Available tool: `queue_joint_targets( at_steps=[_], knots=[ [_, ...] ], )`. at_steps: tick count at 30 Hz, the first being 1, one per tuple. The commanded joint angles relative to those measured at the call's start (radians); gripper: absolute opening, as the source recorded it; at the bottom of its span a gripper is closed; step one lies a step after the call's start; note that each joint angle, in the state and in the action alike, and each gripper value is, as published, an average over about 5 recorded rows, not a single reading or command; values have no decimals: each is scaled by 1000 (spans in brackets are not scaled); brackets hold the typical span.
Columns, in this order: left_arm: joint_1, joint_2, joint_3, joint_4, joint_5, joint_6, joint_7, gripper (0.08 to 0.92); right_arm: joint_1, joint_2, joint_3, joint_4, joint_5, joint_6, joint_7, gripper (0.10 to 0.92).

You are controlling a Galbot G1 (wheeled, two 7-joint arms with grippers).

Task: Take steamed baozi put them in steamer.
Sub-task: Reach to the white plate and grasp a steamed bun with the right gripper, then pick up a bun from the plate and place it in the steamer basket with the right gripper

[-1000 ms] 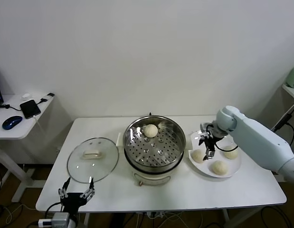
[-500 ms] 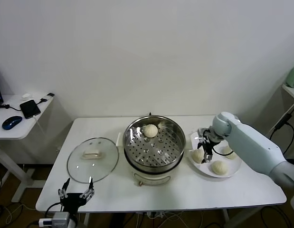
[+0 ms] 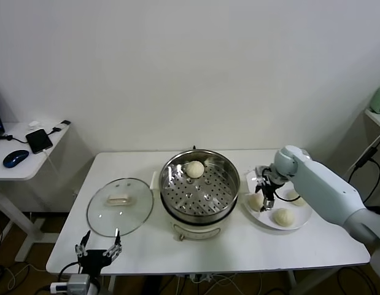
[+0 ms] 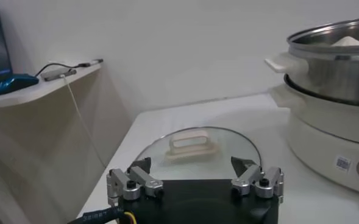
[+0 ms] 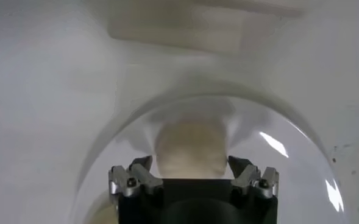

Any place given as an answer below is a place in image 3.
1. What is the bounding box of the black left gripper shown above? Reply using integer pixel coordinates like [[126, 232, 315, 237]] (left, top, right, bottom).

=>
[[74, 228, 123, 276]]

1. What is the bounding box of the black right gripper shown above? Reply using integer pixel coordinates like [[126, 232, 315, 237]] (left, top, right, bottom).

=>
[[255, 167, 287, 213]]

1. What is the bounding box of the white steamed baozi bun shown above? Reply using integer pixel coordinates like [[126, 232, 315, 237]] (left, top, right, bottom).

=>
[[286, 189, 307, 207], [247, 193, 264, 213], [185, 160, 205, 179], [271, 208, 297, 229]]

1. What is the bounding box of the round glass pot lid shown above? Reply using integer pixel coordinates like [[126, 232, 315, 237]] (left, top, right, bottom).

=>
[[87, 177, 155, 238]]

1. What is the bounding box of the perforated steel steamer basket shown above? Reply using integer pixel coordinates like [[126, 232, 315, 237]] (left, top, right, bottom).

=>
[[150, 149, 249, 224]]

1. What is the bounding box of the white oval plate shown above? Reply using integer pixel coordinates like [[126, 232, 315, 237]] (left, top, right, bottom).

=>
[[244, 167, 312, 230]]

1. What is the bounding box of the white electric cooker base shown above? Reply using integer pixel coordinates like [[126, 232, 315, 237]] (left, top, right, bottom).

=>
[[160, 196, 239, 242]]

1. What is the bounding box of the white power strip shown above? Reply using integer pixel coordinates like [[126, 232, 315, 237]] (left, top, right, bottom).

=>
[[189, 272, 215, 284]]

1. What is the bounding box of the white side desk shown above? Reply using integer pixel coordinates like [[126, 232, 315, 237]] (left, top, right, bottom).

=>
[[0, 122, 74, 262]]

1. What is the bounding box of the blue computer mouse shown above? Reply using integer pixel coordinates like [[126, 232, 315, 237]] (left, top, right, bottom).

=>
[[2, 149, 30, 169]]

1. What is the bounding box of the black smartphone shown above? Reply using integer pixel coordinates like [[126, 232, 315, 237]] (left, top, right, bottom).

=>
[[26, 128, 54, 154]]

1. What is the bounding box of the white shelf board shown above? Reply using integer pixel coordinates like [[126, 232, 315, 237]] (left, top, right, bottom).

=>
[[363, 109, 380, 132]]

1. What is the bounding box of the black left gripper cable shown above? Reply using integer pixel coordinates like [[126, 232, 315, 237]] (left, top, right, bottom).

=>
[[59, 261, 83, 282]]

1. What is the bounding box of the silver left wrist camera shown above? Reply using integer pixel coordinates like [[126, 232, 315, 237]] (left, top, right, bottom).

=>
[[68, 274, 91, 293]]

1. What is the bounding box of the white phone charging cable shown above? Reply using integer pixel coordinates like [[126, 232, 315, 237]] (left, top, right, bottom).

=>
[[42, 149, 60, 178]]

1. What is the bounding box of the thin white cable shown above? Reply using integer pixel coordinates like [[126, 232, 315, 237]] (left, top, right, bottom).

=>
[[346, 130, 380, 178]]

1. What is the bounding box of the black power adapter with cable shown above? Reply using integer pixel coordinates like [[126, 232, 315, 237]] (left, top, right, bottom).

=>
[[347, 146, 380, 214]]

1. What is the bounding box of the black USB adapter cable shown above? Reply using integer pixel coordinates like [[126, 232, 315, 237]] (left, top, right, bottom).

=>
[[0, 120, 72, 145]]

